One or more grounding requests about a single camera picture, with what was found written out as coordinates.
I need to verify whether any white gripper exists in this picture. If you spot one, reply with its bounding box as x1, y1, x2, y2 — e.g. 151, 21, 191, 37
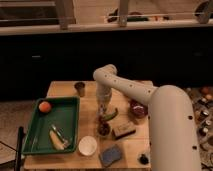
96, 88, 112, 115

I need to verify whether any green plastic tray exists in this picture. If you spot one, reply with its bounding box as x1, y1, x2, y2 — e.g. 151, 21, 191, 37
22, 96, 80, 155

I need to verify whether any wooden table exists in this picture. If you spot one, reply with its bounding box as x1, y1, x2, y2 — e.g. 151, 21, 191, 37
24, 81, 151, 171

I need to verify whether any brown block sponge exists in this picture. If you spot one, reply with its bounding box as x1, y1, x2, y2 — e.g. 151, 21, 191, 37
113, 122, 136, 139

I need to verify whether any dark red bowl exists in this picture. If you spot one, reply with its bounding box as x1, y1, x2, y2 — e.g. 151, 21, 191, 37
130, 100, 148, 118

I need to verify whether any yellow banana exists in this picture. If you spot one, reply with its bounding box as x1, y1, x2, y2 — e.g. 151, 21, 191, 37
49, 131, 64, 150

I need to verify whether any white round lid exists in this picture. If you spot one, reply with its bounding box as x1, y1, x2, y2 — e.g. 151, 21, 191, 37
78, 136, 97, 156

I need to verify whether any blue sponge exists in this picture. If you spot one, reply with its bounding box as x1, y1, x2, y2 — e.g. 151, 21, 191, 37
99, 145, 122, 167

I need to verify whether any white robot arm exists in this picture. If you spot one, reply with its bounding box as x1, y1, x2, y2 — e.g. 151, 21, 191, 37
93, 64, 202, 171

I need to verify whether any orange fruit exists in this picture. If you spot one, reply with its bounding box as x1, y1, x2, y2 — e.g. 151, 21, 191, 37
39, 101, 51, 113

